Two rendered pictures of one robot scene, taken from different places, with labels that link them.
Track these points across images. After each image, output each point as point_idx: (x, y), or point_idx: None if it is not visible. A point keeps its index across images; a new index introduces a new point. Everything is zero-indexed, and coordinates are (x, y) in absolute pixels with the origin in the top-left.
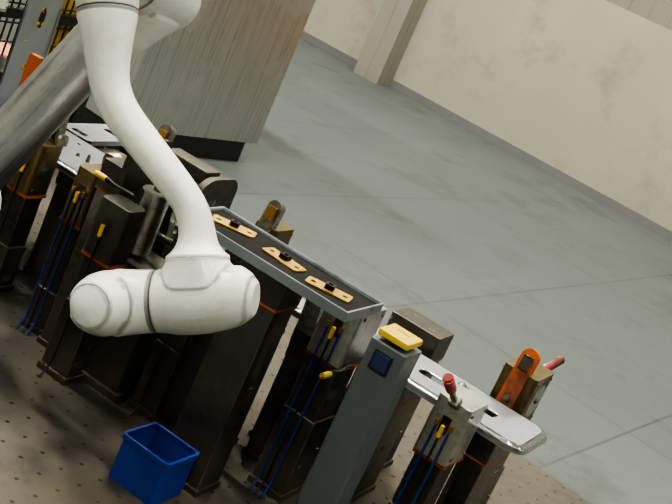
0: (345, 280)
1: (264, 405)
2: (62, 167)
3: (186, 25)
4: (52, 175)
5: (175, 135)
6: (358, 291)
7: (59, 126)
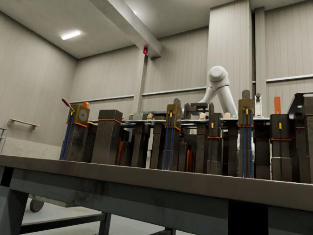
0: (147, 111)
1: (146, 155)
2: (254, 128)
3: (209, 78)
4: (253, 132)
5: (241, 93)
6: (144, 112)
7: (224, 113)
